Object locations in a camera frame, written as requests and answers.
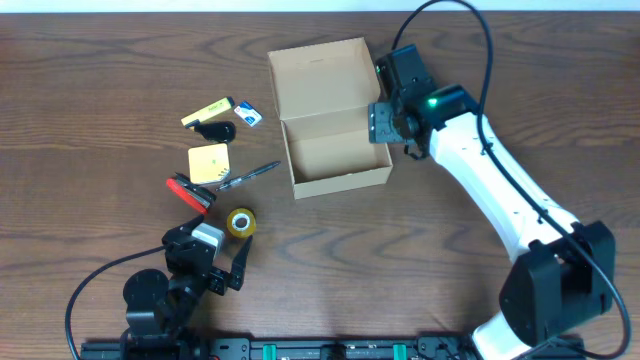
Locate black ballpoint pen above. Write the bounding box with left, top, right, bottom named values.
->
left=216, top=161, right=281, bottom=192

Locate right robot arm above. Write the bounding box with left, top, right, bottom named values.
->
left=368, top=45, right=615, bottom=359

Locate black computer mouse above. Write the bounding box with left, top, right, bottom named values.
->
left=193, top=121, right=236, bottom=143

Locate yellow sticky note pad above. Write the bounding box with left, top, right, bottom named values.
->
left=188, top=143, right=230, bottom=184

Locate white blue eraser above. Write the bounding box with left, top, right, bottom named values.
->
left=234, top=101, right=263, bottom=127

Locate brown cardboard box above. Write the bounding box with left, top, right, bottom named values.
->
left=268, top=37, right=393, bottom=199

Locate red black stapler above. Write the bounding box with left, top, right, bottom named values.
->
left=165, top=173, right=217, bottom=215

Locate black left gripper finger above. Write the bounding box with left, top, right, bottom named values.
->
left=228, top=236, right=253, bottom=291
left=180, top=215, right=204, bottom=233

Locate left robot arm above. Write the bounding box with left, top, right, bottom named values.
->
left=123, top=215, right=253, bottom=339

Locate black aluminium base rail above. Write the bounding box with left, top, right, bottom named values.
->
left=80, top=336, right=480, bottom=360

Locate yellow tape roll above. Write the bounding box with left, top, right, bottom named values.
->
left=226, top=208, right=257, bottom=239

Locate yellow highlighter marker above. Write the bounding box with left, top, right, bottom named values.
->
left=181, top=97, right=235, bottom=129

